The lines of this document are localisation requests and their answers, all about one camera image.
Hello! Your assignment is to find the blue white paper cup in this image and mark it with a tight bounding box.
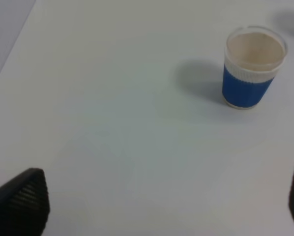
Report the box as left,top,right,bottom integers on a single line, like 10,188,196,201
222,26,288,110

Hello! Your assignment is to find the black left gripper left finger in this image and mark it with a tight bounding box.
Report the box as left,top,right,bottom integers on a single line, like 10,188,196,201
0,168,50,236

